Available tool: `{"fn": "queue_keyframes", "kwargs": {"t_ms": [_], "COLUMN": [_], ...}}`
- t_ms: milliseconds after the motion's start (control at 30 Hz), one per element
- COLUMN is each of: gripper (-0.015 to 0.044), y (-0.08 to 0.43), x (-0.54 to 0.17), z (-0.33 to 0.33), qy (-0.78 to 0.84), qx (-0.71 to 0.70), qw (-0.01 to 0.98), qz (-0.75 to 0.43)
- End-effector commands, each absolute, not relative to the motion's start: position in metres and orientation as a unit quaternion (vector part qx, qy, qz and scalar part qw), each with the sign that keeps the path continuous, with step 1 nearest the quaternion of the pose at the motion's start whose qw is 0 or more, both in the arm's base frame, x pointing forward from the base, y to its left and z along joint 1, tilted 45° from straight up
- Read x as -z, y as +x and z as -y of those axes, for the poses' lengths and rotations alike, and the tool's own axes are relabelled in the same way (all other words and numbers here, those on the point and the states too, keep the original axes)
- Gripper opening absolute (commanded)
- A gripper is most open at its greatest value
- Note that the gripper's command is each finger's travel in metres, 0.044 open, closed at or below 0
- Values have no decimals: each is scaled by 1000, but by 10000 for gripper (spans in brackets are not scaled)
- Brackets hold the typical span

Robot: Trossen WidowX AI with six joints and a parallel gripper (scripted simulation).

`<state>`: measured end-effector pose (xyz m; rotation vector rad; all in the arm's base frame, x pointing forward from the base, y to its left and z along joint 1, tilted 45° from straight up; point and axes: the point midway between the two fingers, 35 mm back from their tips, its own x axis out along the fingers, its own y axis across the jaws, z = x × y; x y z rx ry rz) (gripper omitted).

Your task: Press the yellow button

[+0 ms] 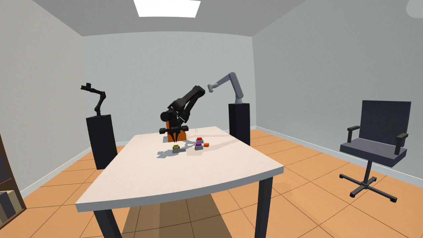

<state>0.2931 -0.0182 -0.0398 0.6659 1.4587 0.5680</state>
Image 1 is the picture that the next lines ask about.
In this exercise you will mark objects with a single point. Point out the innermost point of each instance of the yellow button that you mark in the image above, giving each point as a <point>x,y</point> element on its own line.
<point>176,148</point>

